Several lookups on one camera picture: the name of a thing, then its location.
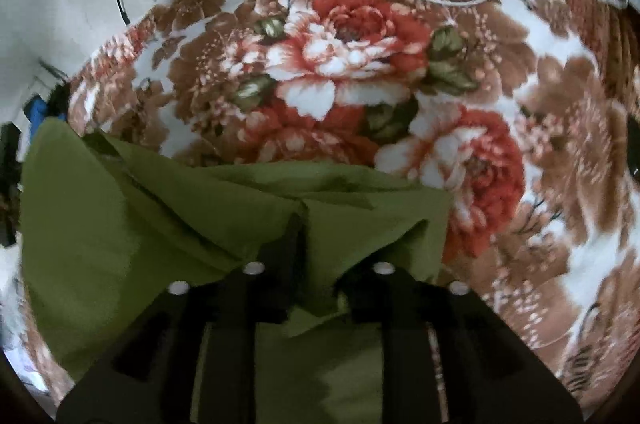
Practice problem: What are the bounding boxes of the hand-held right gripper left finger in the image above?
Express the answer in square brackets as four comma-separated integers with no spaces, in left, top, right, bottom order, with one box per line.
[55,214,304,424]

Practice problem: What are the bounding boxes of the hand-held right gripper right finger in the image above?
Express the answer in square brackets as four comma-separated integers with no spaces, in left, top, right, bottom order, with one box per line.
[334,262,587,424]

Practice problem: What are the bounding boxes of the green hooded jacket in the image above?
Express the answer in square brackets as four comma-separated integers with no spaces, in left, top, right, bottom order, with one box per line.
[20,116,455,424]

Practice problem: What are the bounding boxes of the blue clothing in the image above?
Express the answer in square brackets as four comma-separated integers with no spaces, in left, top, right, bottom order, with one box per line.
[26,96,51,139]

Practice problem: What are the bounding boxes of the floral blanket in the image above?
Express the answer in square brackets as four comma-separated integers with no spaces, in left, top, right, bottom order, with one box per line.
[0,0,640,415]

